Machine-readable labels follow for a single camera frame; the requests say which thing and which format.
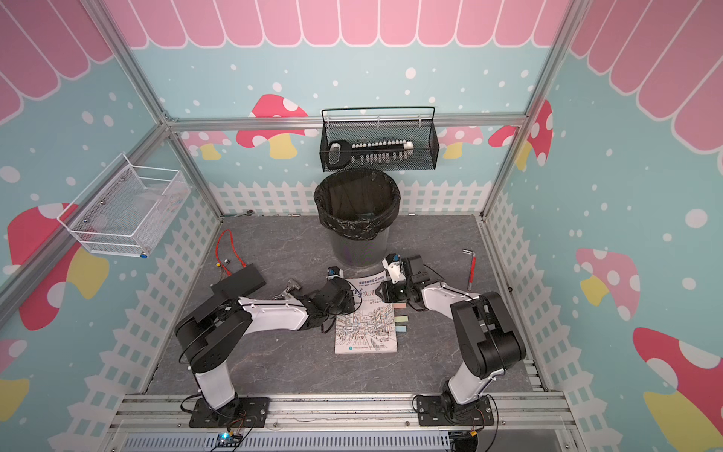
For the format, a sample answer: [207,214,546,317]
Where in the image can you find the small circuit board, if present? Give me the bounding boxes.
[216,432,244,450]

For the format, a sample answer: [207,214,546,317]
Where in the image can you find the black flat box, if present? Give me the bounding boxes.
[211,264,267,299]

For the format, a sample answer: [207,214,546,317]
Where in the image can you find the red handled hex key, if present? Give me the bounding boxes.
[462,249,476,292]

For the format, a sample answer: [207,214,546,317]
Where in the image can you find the sketch tutorial book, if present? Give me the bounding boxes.
[334,272,397,355]

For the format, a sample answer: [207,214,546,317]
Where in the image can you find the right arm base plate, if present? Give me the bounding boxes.
[412,394,494,429]

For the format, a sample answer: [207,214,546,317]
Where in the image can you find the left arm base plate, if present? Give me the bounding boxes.
[188,397,271,429]

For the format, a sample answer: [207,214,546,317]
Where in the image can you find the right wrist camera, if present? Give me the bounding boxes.
[382,253,407,284]

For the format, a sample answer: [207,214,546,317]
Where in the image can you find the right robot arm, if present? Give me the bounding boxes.
[375,281,527,411]

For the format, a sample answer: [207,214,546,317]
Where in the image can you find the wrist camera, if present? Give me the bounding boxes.
[327,266,344,281]
[382,253,407,284]

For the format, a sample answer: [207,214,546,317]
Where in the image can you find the mesh trash bin black bag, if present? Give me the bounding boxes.
[314,169,401,267]

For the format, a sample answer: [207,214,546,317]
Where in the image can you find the black wire wall basket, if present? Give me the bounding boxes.
[319,107,440,171]

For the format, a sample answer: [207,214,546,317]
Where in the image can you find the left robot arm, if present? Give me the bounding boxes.
[175,276,363,414]

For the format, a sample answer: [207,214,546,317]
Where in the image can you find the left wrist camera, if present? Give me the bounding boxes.
[327,266,344,281]

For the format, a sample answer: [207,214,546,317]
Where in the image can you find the red cable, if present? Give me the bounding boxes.
[214,228,248,277]

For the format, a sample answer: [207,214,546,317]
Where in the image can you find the white wire wall basket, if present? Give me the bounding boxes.
[56,154,192,259]

